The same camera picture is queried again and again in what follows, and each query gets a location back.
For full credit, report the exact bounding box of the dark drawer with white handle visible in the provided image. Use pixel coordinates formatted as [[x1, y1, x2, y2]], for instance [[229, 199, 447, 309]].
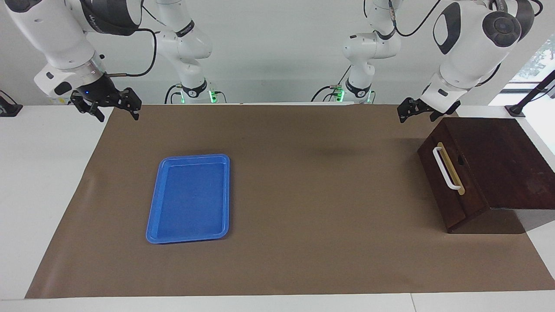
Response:
[[417, 118, 490, 234]]

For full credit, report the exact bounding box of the blue plastic tray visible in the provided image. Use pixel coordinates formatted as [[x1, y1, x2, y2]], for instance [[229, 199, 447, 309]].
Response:
[[145, 153, 230, 244]]

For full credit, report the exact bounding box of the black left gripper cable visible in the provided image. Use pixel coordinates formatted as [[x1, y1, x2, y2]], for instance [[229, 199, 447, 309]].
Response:
[[363, 0, 443, 37]]

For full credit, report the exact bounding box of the black pole stand with base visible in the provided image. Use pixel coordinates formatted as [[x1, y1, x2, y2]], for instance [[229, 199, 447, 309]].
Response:
[[505, 69, 555, 118]]

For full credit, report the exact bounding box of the black arm base cable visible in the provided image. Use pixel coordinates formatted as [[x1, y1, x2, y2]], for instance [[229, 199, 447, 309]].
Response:
[[164, 84, 185, 104], [311, 65, 351, 103]]

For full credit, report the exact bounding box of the black table clamp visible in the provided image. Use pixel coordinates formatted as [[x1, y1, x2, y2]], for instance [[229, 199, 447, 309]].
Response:
[[0, 90, 23, 117]]

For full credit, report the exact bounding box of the brown paper table mat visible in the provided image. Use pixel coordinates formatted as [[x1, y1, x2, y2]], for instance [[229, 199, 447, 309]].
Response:
[[25, 104, 555, 299]]

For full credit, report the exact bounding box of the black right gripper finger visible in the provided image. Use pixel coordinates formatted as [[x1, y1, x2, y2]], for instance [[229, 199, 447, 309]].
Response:
[[71, 92, 105, 122], [118, 88, 142, 121]]

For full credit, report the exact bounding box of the window with white sill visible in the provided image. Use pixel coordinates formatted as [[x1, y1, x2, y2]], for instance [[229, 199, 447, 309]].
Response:
[[488, 35, 555, 107]]

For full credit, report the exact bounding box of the dark wooden drawer cabinet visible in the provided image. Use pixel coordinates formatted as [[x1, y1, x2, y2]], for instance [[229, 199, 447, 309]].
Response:
[[440, 117, 555, 234]]

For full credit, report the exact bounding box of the black left arm base cable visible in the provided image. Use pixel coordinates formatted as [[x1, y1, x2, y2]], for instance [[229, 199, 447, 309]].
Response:
[[311, 65, 351, 103]]

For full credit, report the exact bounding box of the black right arm base cable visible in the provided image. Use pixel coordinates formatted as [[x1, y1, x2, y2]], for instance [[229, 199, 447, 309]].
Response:
[[164, 84, 185, 104]]

